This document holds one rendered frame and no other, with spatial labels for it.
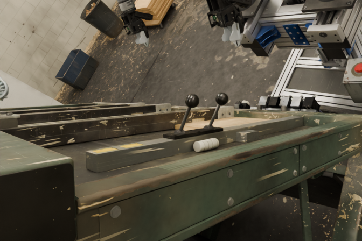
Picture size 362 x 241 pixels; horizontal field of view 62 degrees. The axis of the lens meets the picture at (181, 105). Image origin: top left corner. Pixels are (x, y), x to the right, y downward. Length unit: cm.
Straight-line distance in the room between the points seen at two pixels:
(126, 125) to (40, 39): 544
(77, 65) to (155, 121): 445
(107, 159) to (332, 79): 186
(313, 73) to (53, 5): 527
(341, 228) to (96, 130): 94
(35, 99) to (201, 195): 464
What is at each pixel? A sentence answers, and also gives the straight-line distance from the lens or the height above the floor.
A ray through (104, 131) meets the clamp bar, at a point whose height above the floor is 152.
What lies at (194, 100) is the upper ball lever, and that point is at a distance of 76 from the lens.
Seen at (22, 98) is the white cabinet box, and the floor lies 86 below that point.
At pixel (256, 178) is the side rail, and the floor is 150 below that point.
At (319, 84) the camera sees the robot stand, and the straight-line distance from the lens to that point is 231.
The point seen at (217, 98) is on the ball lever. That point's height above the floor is 145.
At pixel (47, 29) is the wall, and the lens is 651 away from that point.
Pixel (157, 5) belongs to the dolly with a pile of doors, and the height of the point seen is 29.
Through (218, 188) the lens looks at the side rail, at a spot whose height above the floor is 160.
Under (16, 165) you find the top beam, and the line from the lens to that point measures 35.
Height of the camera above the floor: 203
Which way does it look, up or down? 37 degrees down
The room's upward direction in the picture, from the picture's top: 53 degrees counter-clockwise
